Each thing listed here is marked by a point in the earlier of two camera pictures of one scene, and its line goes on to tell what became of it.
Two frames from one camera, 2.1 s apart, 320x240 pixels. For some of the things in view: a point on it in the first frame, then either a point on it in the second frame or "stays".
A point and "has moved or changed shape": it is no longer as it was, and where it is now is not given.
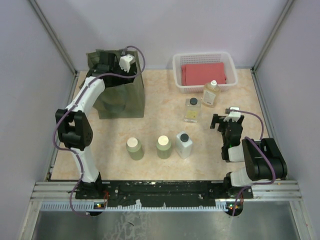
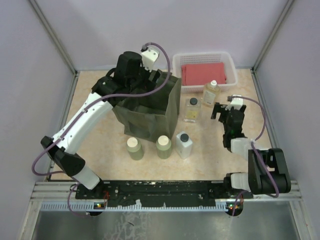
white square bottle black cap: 183,145 stays
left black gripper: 117,66 → 148,84
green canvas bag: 122,100 has moved or changed shape
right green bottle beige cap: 164,147 stays
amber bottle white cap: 211,94 stays
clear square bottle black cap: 192,106 stays
